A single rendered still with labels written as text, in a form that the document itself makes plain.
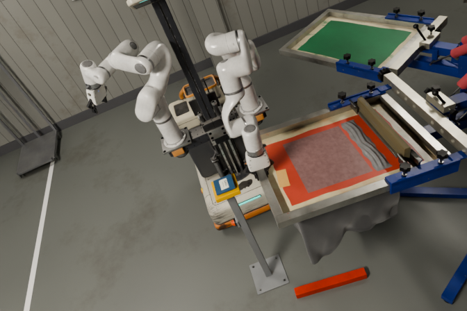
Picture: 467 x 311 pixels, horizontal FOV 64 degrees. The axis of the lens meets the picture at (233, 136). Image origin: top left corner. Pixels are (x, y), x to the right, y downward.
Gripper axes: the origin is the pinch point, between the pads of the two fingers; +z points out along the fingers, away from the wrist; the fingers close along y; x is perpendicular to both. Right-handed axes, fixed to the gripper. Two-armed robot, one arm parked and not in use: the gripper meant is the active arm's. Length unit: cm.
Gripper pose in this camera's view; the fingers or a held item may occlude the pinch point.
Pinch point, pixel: (261, 174)
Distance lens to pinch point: 174.1
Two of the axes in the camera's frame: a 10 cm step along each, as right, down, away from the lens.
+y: -9.5, 3.2, -0.4
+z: 2.2, 7.3, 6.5
